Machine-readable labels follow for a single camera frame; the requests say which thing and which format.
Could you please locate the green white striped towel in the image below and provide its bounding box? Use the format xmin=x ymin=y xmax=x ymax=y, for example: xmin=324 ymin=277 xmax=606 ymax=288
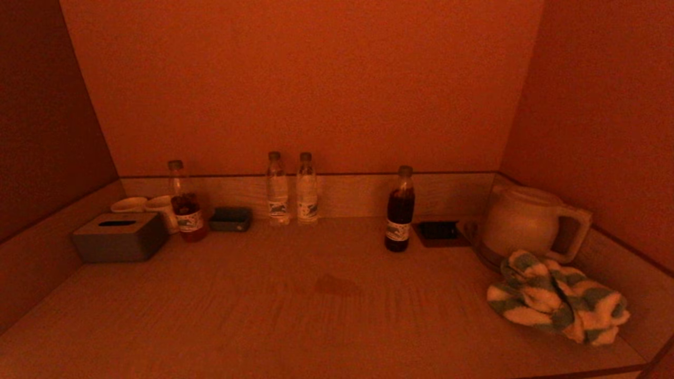
xmin=486 ymin=250 xmax=631 ymax=346

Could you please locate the clear water bottle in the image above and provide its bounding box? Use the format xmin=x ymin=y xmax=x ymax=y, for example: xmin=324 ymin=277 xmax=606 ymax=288
xmin=265 ymin=152 xmax=291 ymax=226
xmin=296 ymin=152 xmax=320 ymax=225

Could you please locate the full dark tea bottle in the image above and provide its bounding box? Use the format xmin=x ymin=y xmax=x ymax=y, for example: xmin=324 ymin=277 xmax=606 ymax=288
xmin=385 ymin=165 xmax=416 ymax=252

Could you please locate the small black box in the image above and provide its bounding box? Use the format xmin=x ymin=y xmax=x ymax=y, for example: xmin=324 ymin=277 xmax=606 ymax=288
xmin=419 ymin=221 xmax=460 ymax=240

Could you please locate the small blue plastic tray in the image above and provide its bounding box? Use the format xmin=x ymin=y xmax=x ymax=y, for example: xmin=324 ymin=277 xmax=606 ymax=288
xmin=209 ymin=207 xmax=253 ymax=232

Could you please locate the brown square coaster tray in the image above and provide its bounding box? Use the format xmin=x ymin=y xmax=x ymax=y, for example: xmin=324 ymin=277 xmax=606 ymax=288
xmin=412 ymin=221 xmax=471 ymax=248

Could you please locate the half-full amber tea bottle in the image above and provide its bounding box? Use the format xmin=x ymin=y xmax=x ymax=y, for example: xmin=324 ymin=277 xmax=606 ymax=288
xmin=167 ymin=160 xmax=209 ymax=243

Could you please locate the white electric kettle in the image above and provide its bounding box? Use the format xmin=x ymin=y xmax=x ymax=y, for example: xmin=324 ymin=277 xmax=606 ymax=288
xmin=482 ymin=185 xmax=593 ymax=265

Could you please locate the white ceramic cup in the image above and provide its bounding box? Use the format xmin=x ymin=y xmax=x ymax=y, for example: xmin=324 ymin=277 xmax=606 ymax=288
xmin=110 ymin=197 xmax=148 ymax=214

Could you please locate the grey-blue tissue box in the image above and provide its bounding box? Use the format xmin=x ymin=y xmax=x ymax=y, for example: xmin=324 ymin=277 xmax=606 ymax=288
xmin=72 ymin=212 xmax=169 ymax=263

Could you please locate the white ceramic mug with handle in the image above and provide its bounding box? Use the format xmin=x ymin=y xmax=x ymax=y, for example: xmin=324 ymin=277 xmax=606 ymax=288
xmin=145 ymin=195 xmax=181 ymax=235

